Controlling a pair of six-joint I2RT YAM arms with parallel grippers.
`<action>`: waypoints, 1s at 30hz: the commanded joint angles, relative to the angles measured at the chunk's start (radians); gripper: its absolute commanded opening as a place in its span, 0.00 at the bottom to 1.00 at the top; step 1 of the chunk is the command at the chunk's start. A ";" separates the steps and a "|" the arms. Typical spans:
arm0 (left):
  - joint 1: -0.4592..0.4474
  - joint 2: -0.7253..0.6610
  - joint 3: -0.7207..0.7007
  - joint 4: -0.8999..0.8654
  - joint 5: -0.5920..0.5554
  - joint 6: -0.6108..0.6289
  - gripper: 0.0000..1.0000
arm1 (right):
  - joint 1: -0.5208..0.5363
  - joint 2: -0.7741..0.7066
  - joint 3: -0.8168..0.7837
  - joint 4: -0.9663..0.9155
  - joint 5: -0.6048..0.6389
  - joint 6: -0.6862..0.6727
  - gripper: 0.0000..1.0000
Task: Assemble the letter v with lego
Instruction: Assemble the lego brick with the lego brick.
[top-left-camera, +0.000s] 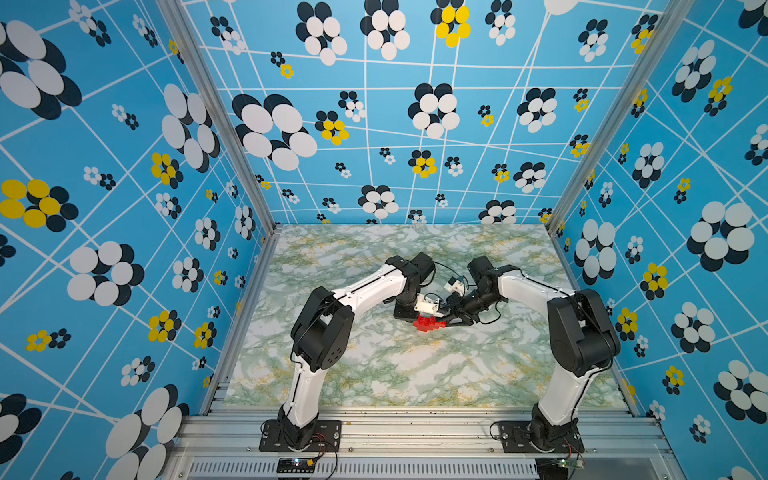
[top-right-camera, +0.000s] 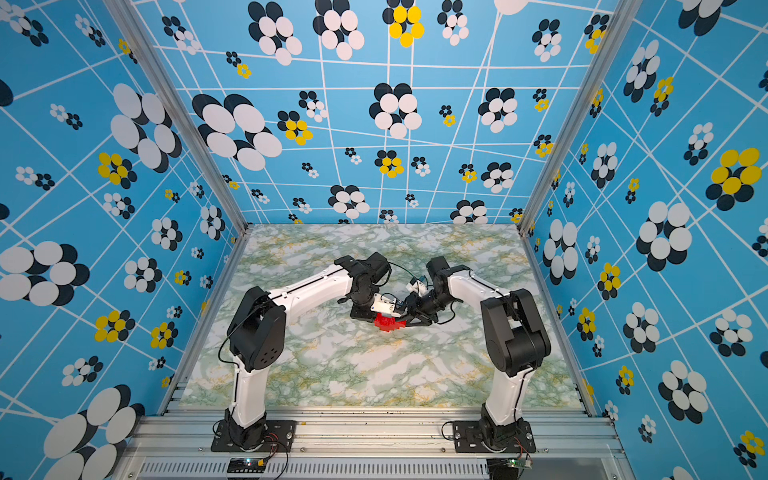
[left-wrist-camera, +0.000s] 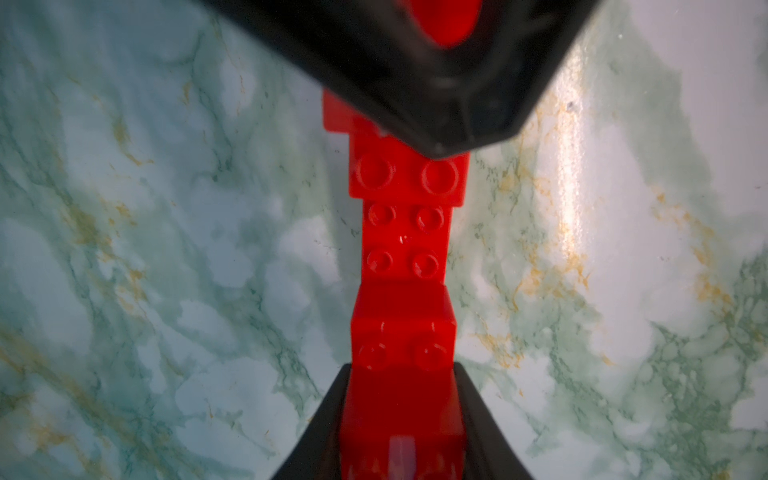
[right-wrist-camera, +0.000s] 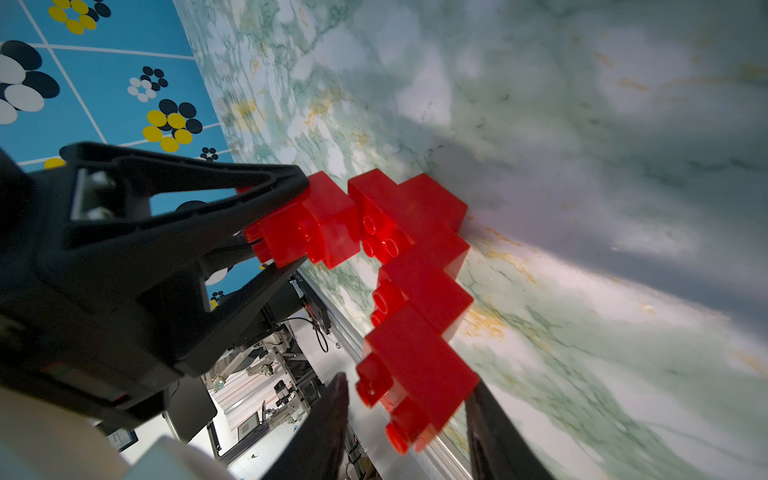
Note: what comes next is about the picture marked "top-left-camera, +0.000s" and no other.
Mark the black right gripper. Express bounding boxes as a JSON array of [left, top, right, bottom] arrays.
[[434, 289, 497, 325]]

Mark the red stepped lego assembly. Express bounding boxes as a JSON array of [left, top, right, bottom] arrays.
[[412, 316, 446, 333]]

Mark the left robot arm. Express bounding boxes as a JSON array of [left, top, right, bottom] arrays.
[[277, 253, 435, 450]]

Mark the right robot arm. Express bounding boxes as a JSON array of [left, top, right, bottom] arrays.
[[446, 256, 621, 452]]

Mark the right controller board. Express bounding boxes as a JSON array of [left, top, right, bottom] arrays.
[[536, 458, 584, 480]]

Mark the controller board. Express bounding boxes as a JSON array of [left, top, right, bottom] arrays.
[[276, 457, 317, 479], [536, 458, 584, 480]]

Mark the left controller board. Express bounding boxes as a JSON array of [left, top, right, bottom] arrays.
[[276, 457, 317, 479]]

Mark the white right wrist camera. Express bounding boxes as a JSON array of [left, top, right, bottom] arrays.
[[444, 276, 468, 297]]

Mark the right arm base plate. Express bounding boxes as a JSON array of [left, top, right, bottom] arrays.
[[489, 419, 585, 455]]

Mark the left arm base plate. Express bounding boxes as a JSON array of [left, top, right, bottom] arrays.
[[258, 419, 342, 453]]

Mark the aluminium corner post left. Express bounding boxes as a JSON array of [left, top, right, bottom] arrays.
[[155, 0, 278, 235]]

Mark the aluminium corner post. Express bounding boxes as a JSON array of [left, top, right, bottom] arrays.
[[545, 0, 697, 235], [155, 0, 278, 235]]

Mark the aluminium corner post right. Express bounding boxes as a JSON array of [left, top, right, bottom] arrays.
[[545, 0, 697, 235]]

